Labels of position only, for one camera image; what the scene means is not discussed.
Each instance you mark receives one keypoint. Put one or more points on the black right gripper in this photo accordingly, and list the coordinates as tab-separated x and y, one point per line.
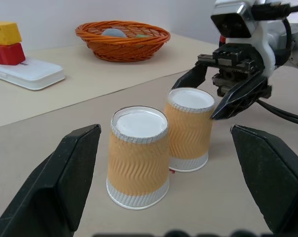
237	59

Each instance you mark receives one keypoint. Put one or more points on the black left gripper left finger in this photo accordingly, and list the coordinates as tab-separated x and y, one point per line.
52	182

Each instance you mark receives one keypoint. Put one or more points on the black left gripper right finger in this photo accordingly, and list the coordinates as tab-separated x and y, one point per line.
277	182

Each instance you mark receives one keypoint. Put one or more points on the orange ribbed paper cup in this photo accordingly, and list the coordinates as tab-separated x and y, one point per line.
188	133
137	163

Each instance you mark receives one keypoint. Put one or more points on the green flat object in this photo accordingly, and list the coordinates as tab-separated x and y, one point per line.
142	36

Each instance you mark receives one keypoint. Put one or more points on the orange wicker basket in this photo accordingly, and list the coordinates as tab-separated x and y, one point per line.
124	48

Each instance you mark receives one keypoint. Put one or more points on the white plastic case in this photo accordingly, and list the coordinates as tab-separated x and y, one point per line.
33	75

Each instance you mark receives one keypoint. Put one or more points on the beige table mat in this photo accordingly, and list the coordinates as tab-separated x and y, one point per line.
94	76

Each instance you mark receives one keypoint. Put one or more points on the blue-grey round object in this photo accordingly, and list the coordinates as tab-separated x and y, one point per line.
113	33

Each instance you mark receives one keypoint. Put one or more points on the red foam block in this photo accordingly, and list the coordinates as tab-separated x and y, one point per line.
9	54

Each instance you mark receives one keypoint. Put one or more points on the yellow foam block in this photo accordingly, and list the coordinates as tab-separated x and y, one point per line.
6	33

